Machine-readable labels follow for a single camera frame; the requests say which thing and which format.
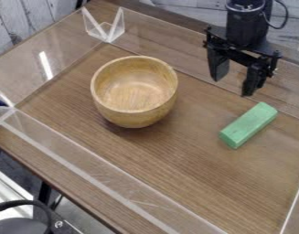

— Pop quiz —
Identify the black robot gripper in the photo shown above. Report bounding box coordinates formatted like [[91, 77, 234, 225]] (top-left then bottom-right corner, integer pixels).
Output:
[[204, 0, 283, 96]]

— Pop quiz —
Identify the green rectangular block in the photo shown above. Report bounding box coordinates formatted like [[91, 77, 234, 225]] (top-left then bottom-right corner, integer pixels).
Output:
[[219, 102, 278, 149]]

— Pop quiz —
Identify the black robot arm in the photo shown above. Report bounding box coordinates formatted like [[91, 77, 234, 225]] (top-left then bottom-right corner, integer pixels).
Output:
[[203, 0, 290, 96]]

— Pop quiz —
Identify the light wooden bowl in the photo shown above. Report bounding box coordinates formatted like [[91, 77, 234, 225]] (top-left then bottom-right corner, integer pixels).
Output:
[[91, 56, 178, 128]]

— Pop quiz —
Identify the clear acrylic front barrier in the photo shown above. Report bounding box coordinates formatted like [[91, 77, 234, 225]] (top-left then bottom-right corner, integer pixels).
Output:
[[0, 96, 227, 234]]

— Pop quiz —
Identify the black table leg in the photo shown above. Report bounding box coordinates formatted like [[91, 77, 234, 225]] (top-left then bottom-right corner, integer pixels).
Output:
[[37, 182, 52, 205]]

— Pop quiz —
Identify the clear acrylic corner bracket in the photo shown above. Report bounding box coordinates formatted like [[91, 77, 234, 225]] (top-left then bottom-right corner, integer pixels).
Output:
[[80, 7, 124, 43]]

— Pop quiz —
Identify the black cable loop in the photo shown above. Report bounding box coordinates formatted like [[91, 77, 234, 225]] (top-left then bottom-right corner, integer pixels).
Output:
[[0, 199, 55, 234]]

